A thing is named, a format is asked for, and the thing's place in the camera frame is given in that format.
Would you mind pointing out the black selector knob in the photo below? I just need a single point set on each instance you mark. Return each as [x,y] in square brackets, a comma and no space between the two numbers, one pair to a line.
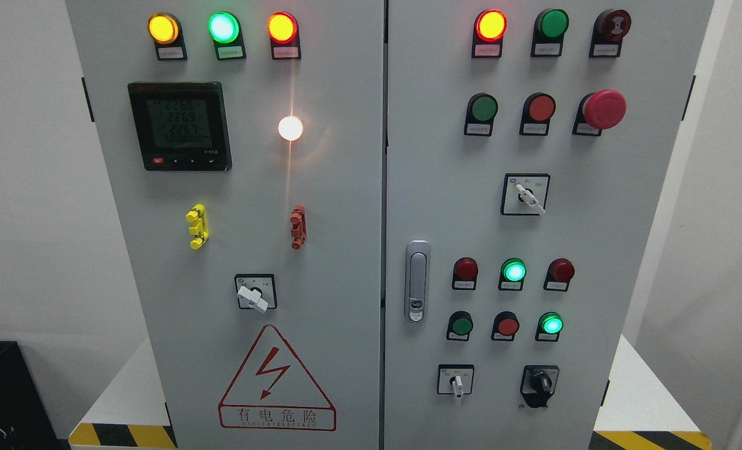
[538,384]

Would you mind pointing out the red terminal connector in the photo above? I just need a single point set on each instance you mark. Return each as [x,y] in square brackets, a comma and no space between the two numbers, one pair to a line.
[298,227]

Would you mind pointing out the dark red indicator middle left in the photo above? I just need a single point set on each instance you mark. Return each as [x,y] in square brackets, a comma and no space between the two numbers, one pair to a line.
[465,274]

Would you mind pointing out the white lit indicator lamp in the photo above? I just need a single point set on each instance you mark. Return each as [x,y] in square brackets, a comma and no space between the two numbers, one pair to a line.
[290,128]

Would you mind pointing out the green push button lower left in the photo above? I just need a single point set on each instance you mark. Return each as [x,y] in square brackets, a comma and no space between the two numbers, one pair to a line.
[460,325]

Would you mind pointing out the green push button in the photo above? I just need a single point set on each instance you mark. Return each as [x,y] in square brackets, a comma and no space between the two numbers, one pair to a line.
[481,110]
[460,325]

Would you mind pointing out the green lit indicator middle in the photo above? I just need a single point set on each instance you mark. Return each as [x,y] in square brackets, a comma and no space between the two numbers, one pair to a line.
[512,273]

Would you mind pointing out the green lit indicator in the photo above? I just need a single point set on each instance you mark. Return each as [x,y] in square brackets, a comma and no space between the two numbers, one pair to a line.
[512,273]
[227,35]

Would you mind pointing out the grey left cabinet door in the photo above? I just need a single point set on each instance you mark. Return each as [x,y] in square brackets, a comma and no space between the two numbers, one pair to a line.
[329,292]

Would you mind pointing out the grey cabinet door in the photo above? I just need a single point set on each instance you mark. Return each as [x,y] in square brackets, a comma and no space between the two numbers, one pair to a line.
[329,292]
[446,188]

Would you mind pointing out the green push button upper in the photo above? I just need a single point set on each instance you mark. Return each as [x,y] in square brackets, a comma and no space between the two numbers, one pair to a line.
[481,110]

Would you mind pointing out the red push button lower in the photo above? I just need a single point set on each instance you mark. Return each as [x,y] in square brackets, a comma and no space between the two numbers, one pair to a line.
[505,326]

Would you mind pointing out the red push button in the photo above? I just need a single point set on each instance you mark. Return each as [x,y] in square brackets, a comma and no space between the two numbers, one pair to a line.
[537,111]
[505,326]

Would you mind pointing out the yellow terminal connector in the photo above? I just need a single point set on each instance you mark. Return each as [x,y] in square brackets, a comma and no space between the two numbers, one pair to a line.
[198,226]

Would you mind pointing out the grey right cabinet door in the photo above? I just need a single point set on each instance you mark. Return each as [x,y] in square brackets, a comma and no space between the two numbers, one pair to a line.
[446,188]

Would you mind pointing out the red electric danger sticker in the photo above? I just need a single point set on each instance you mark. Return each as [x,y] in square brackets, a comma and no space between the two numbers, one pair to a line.
[274,389]

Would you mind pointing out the red indicator middle right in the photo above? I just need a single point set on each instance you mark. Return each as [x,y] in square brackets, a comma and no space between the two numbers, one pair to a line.
[559,274]

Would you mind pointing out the green button lower right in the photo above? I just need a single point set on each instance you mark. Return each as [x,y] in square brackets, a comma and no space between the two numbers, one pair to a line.
[549,327]

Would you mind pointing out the red push button upper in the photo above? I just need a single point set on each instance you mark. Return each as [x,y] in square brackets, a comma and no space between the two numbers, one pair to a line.
[537,111]

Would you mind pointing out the black digital power meter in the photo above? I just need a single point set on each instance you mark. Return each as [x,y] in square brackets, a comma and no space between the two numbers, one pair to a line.
[181,126]

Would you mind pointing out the red-orange indicator top left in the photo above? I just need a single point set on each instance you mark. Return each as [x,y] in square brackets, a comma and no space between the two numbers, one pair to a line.
[283,31]

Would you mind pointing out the red lit indicator top right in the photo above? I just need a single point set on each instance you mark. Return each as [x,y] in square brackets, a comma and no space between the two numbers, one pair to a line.
[489,28]

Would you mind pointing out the green lit indicator top left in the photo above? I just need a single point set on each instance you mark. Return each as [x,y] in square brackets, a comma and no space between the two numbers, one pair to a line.
[227,35]

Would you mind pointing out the red emergency stop mushroom button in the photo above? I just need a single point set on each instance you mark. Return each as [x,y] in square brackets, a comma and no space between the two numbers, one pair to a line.
[601,110]

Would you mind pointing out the green indicator top right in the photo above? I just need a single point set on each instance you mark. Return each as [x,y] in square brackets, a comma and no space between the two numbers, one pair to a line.
[549,29]

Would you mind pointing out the yellow indicator light top left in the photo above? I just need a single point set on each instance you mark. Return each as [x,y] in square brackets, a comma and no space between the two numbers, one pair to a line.
[167,35]

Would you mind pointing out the dark red buzzer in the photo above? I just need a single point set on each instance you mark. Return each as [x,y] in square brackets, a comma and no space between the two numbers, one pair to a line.
[609,29]

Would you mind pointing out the white platform with hazard stripes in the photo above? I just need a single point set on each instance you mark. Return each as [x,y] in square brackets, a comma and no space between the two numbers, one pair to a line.
[638,412]

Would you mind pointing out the black box lower left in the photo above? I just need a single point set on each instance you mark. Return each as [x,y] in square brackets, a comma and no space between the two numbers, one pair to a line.
[24,423]

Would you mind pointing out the silver door handle lock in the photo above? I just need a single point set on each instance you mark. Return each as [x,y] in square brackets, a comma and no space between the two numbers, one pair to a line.
[417,258]

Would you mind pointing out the white selector switch left door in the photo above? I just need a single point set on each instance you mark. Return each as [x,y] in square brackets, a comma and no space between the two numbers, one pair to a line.
[256,292]

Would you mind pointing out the white selector switch upper right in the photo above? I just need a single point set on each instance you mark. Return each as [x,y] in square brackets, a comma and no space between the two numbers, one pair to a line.
[524,194]

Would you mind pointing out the white selector switch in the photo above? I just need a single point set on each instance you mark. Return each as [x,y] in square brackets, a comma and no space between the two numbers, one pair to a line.
[524,194]
[455,380]

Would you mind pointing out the white selector switch lower right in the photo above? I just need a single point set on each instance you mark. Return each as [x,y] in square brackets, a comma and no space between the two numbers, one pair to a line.
[455,380]

